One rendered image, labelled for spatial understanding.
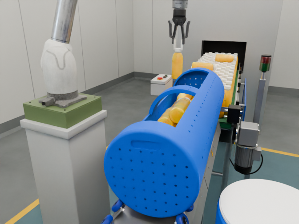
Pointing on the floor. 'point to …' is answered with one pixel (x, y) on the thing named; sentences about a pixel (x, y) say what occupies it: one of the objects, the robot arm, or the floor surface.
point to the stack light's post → (258, 107)
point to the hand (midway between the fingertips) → (178, 44)
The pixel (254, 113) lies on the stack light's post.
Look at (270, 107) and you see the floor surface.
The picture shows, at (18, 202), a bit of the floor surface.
